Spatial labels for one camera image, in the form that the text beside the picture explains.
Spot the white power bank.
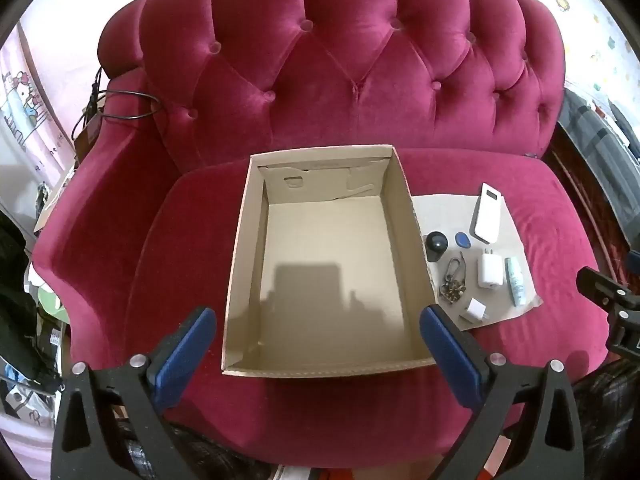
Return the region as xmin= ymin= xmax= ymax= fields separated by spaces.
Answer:
xmin=471 ymin=183 xmax=505 ymax=244

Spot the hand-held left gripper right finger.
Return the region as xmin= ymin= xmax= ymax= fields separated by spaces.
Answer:
xmin=420 ymin=304 xmax=586 ymax=480

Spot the light blue tube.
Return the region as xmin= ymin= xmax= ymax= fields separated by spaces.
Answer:
xmin=505 ymin=257 xmax=527 ymax=307

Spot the black cable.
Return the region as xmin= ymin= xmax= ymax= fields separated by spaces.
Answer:
xmin=70 ymin=67 xmax=166 ymax=141

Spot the black round knob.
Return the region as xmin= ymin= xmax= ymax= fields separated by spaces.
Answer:
xmin=425 ymin=230 xmax=451 ymax=263

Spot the cartoon printed cloth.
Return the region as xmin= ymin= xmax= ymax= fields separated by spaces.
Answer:
xmin=0 ymin=25 xmax=76 ymax=186

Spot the large white charger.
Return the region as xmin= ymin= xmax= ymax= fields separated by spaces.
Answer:
xmin=476 ymin=246 xmax=503 ymax=289

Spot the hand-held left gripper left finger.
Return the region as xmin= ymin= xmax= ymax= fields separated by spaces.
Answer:
xmin=50 ymin=306 xmax=218 ymax=480

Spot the cardboard box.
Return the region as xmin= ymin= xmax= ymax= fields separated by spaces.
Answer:
xmin=221 ymin=145 xmax=437 ymax=378

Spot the white paper sheet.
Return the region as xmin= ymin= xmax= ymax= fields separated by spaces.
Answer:
xmin=410 ymin=192 xmax=544 ymax=332

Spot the brown board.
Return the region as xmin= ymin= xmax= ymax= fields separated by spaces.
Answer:
xmin=75 ymin=115 xmax=102 ymax=161

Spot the red velvet tufted sofa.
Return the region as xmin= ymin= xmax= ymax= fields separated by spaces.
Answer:
xmin=30 ymin=0 xmax=631 ymax=471

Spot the dark cloth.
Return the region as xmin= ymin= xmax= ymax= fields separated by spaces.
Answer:
xmin=0 ymin=210 xmax=66 ymax=386

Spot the small white charger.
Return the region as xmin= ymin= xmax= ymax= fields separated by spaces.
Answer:
xmin=460 ymin=298 xmax=486 ymax=324

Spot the dark plaid clothing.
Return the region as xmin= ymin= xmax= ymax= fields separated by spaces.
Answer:
xmin=570 ymin=357 xmax=640 ymax=480

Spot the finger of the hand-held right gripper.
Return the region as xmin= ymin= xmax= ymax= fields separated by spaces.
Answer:
xmin=576 ymin=266 xmax=640 ymax=357

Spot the grey plaid cloth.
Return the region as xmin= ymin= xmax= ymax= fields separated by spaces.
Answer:
xmin=557 ymin=90 xmax=640 ymax=246

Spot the brass keychain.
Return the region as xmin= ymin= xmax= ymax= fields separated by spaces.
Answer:
xmin=438 ymin=255 xmax=471 ymax=305

